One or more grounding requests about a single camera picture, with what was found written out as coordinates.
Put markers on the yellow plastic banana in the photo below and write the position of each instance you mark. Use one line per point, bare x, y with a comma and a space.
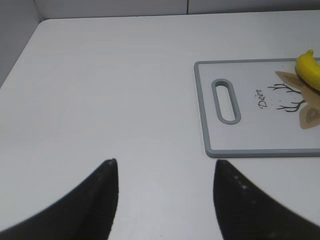
309, 69

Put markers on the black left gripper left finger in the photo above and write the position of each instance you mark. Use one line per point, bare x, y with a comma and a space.
85, 213

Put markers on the white grey-rimmed cutting board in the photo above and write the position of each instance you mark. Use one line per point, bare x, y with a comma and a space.
256, 108

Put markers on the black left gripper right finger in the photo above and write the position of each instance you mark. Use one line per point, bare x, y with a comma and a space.
245, 212

